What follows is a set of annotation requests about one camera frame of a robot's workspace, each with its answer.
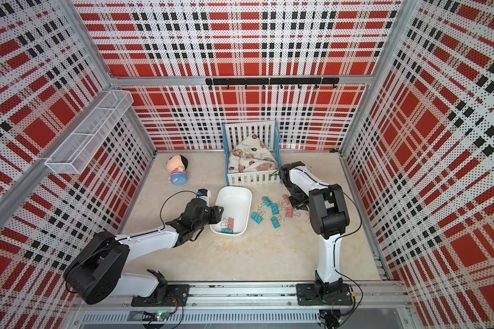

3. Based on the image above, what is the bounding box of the blue white toy crib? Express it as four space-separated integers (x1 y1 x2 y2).
222 121 282 186

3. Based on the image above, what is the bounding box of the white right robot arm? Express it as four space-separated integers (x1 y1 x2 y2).
279 161 350 303

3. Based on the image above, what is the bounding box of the white wire mesh shelf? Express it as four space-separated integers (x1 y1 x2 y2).
45 90 133 174

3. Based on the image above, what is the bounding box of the black hook rail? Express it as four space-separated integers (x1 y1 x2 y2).
205 77 340 88

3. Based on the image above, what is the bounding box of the printed white blanket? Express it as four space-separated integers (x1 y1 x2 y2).
228 134 279 174

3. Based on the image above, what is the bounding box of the pink binder clip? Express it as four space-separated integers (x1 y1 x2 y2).
220 217 235 230
282 194 291 206
284 206 301 219

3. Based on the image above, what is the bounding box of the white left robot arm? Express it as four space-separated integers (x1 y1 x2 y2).
64 189 224 307

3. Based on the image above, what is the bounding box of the white plastic storage box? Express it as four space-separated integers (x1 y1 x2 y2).
210 186 252 237

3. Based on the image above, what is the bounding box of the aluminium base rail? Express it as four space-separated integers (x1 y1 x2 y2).
65 281 419 328

